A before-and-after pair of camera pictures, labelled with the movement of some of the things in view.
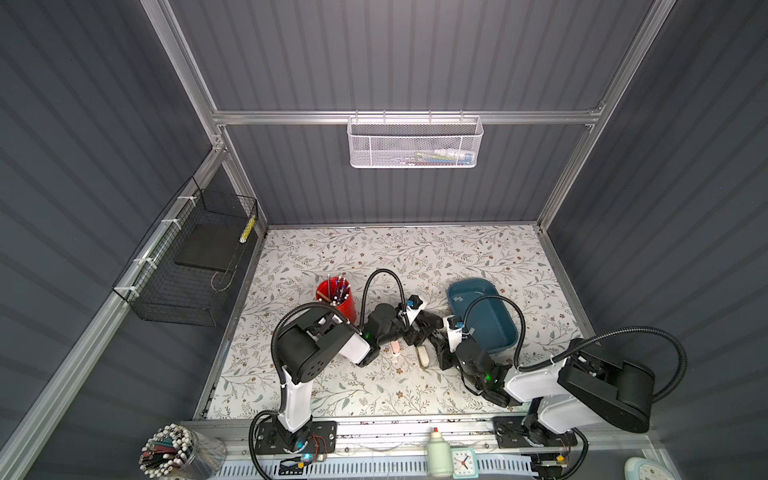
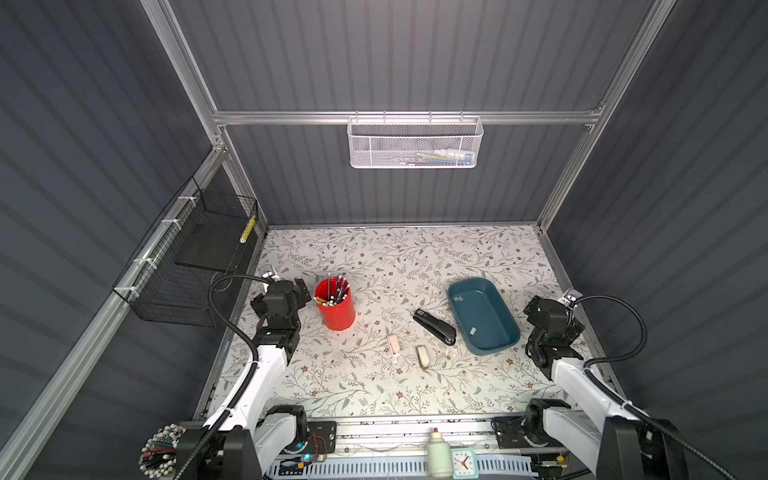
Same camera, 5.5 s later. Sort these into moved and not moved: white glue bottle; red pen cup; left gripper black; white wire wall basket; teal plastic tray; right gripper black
Moved: right gripper black; left gripper black
Not moved: white wire wall basket; white glue bottle; teal plastic tray; red pen cup
